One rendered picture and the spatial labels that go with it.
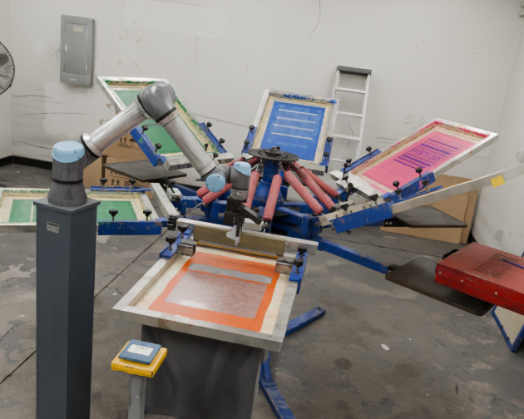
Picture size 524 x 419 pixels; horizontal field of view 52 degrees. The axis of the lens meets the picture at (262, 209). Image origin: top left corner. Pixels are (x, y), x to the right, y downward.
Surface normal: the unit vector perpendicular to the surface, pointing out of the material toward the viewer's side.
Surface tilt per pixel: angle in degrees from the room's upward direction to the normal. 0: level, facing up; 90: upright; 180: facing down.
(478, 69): 90
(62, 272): 90
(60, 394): 90
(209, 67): 90
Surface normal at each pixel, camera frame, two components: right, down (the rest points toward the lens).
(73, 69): -0.17, 0.27
